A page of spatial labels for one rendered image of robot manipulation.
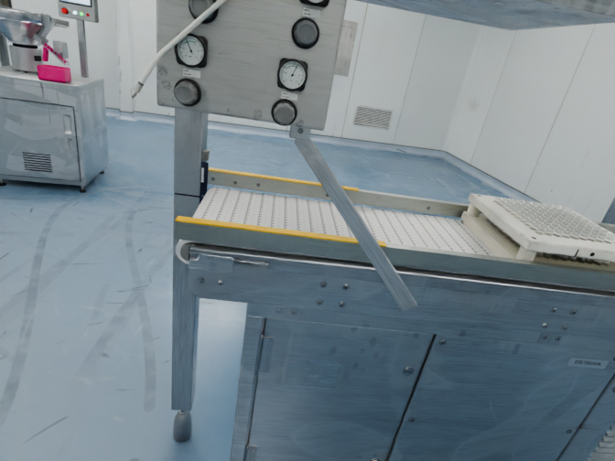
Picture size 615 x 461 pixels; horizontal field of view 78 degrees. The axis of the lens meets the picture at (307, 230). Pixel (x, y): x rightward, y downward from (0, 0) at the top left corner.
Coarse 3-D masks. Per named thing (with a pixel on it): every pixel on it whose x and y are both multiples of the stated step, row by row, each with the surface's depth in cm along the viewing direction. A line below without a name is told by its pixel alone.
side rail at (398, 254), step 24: (192, 240) 61; (216, 240) 61; (240, 240) 61; (264, 240) 61; (288, 240) 62; (312, 240) 62; (408, 264) 65; (432, 264) 65; (456, 264) 65; (480, 264) 65; (504, 264) 65; (528, 264) 66; (552, 264) 67; (600, 288) 69
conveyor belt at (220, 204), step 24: (216, 192) 82; (240, 192) 85; (216, 216) 72; (240, 216) 73; (264, 216) 75; (288, 216) 77; (312, 216) 79; (336, 216) 81; (384, 216) 86; (408, 216) 88; (432, 216) 91; (384, 240) 74; (408, 240) 76; (432, 240) 78; (456, 240) 80
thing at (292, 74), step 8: (280, 64) 47; (288, 64) 46; (296, 64) 46; (304, 64) 47; (280, 72) 47; (288, 72) 47; (296, 72) 47; (304, 72) 47; (280, 80) 47; (288, 80) 47; (296, 80) 47; (304, 80) 47; (288, 88) 48; (296, 88) 48; (304, 88) 48
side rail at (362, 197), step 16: (208, 176) 84; (224, 176) 84; (240, 176) 84; (272, 192) 87; (288, 192) 87; (304, 192) 87; (320, 192) 87; (352, 192) 87; (368, 192) 88; (400, 208) 90; (416, 208) 90; (432, 208) 90; (448, 208) 90; (464, 208) 90; (608, 224) 95
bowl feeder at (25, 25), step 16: (0, 16) 238; (16, 16) 240; (32, 16) 244; (16, 32) 246; (32, 32) 250; (16, 48) 254; (32, 48) 258; (64, 48) 259; (16, 64) 258; (32, 64) 261; (64, 64) 257
